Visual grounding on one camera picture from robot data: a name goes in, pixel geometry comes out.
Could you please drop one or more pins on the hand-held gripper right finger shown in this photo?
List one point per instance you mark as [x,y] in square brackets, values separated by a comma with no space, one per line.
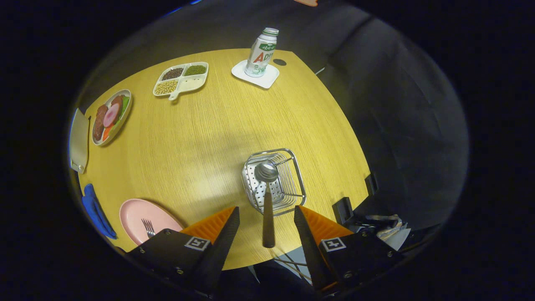
[309,251]

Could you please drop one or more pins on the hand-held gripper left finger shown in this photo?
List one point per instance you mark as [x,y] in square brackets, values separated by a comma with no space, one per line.
[221,251]

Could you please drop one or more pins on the black table clamp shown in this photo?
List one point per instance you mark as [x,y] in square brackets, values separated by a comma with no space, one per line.
[371,184]
[342,210]

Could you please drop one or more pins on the silver crumpled clutter pile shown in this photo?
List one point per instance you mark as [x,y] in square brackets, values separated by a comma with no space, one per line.
[386,228]

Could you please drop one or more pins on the pink plate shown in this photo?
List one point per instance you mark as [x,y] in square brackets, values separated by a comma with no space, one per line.
[133,217]

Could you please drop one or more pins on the blue cloth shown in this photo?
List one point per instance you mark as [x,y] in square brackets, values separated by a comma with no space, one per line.
[96,211]

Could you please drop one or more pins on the grey food plate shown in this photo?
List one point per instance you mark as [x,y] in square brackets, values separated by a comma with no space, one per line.
[125,121]

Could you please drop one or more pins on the red tomato slice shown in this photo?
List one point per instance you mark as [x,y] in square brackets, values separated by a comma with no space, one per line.
[107,133]

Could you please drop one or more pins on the white divided bean tray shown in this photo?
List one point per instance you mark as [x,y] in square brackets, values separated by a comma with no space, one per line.
[190,84]

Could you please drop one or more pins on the green lettuce leaf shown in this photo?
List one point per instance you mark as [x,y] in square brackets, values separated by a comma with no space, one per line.
[125,105]

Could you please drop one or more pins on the pink ham slice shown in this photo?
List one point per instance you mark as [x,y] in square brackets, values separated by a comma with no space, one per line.
[111,115]

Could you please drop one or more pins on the white square coaster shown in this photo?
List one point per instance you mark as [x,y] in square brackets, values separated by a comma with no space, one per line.
[265,80]

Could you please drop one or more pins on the brown meat piece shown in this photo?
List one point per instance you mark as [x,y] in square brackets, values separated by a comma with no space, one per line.
[99,123]
[117,101]

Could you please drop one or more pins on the white toaster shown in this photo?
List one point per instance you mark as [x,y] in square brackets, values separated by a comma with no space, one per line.
[79,142]

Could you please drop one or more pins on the black table grommet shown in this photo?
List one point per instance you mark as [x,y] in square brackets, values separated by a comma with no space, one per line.
[279,62]

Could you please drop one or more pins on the white drink bottle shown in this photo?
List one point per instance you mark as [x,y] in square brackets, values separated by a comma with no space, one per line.
[261,52]

